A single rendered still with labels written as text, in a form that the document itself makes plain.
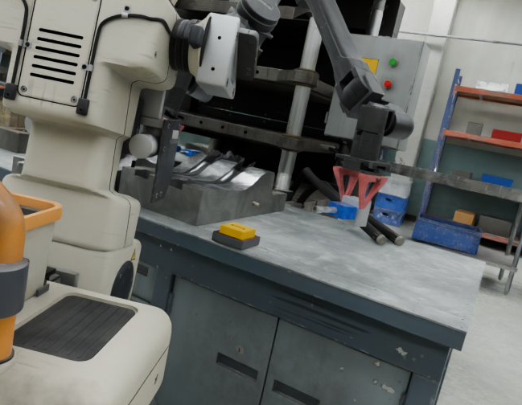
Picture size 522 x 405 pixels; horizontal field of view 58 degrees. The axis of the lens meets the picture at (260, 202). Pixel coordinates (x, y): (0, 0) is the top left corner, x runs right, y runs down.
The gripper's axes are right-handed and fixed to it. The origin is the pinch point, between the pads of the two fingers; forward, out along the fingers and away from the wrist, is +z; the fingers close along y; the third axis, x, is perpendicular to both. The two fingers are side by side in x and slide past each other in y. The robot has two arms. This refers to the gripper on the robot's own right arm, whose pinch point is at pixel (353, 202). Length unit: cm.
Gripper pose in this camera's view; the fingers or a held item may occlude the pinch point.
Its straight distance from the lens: 100.7
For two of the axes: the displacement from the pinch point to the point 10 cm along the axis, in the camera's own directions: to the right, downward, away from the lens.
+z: -1.9, 9.7, 1.7
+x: -8.0, -0.5, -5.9
